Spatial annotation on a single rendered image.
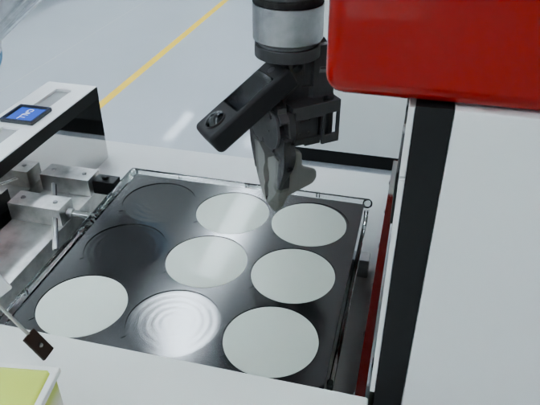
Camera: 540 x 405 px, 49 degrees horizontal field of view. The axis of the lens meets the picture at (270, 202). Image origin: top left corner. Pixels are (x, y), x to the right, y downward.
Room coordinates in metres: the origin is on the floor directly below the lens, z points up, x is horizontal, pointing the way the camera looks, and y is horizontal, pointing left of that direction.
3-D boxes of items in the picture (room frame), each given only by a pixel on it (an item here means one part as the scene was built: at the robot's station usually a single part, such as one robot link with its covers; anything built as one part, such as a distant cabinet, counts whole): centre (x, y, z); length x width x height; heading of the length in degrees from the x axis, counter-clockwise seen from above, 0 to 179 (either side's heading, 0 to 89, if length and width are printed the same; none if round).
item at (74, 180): (0.77, 0.30, 0.89); 0.08 x 0.03 x 0.03; 76
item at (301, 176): (0.62, -0.03, 0.98); 0.06 x 0.03 x 0.09; 117
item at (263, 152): (0.65, -0.02, 0.98); 0.06 x 0.03 x 0.09; 117
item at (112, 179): (0.76, 0.24, 0.90); 0.04 x 0.02 x 0.03; 76
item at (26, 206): (0.70, 0.32, 0.89); 0.08 x 0.03 x 0.03; 76
